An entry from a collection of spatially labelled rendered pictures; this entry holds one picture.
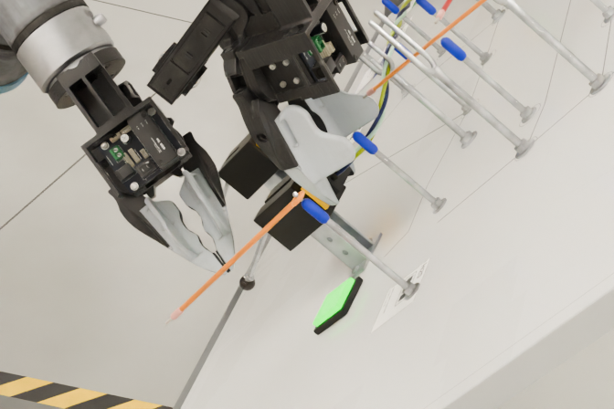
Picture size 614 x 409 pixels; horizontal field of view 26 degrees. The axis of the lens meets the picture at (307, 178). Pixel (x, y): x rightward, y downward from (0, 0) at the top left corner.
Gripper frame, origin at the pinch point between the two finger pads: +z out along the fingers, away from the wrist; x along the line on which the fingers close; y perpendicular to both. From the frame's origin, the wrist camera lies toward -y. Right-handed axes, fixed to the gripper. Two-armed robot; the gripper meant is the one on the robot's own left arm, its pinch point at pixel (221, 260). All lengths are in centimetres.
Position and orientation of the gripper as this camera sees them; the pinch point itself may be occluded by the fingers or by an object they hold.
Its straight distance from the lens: 114.9
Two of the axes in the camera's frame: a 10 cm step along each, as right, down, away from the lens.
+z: 5.9, 8.0, -1.0
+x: 8.0, -5.9, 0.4
